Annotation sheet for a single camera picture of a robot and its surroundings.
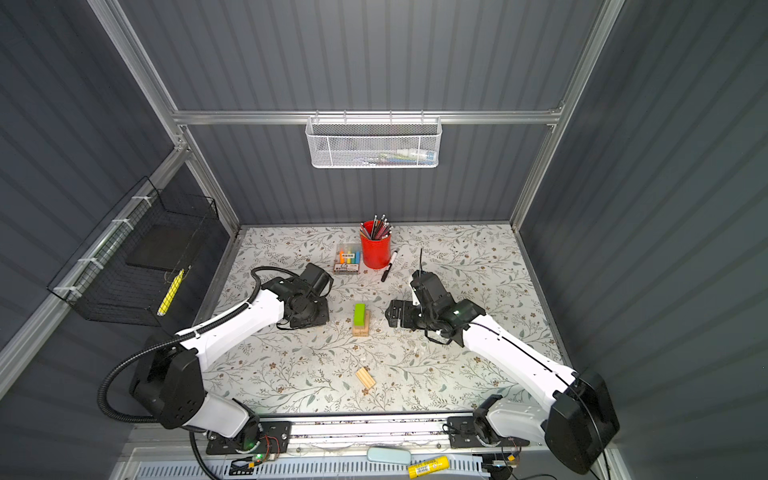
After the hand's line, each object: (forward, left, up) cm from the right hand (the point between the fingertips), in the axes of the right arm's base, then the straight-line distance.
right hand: (402, 316), depth 80 cm
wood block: (+5, +11, -13) cm, 18 cm away
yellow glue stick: (-33, -5, -11) cm, 35 cm away
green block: (+4, +13, -7) cm, 15 cm away
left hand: (+2, +23, -5) cm, 23 cm away
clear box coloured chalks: (+30, +19, -11) cm, 37 cm away
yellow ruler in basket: (0, +54, +15) cm, 56 cm away
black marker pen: (+27, +4, -13) cm, 31 cm away
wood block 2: (+1, +13, -10) cm, 17 cm away
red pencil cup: (+28, +8, -2) cm, 29 cm away
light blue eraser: (-30, +5, -12) cm, 33 cm away
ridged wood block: (-12, +11, -13) cm, 21 cm away
